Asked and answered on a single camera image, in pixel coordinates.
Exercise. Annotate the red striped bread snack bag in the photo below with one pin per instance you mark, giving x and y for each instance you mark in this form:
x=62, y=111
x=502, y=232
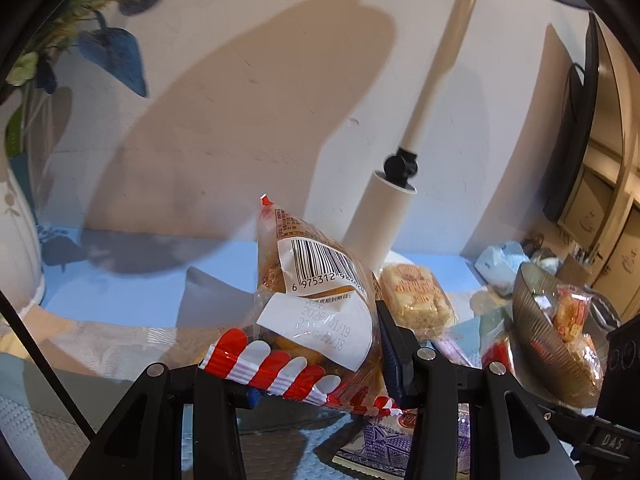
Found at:
x=312, y=335

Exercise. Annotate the light blue tissue pack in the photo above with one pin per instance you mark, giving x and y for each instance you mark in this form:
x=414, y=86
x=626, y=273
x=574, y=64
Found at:
x=499, y=265

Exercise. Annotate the white desk lamp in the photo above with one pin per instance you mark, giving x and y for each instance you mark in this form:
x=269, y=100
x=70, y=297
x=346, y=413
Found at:
x=387, y=197

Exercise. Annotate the black wall monitor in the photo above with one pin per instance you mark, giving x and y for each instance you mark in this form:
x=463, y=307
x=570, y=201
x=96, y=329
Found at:
x=584, y=85

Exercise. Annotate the rice cracker snack pack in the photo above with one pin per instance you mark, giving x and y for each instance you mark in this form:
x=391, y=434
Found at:
x=416, y=301

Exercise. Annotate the orange red snack pack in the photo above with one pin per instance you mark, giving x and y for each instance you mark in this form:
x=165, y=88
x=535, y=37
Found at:
x=572, y=309

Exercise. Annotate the white ceramic flower vase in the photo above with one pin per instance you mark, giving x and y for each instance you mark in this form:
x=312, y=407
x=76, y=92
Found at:
x=22, y=279

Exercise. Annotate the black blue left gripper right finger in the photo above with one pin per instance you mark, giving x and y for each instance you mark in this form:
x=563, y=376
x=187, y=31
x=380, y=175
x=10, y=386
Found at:
x=509, y=437

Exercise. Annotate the grey blue table mat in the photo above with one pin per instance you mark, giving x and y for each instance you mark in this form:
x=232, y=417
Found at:
x=279, y=439

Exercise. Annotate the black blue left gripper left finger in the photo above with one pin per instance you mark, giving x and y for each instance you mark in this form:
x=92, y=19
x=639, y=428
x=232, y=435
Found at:
x=141, y=438

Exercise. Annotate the purple snack bag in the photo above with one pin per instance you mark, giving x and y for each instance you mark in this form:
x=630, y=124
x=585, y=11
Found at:
x=381, y=447

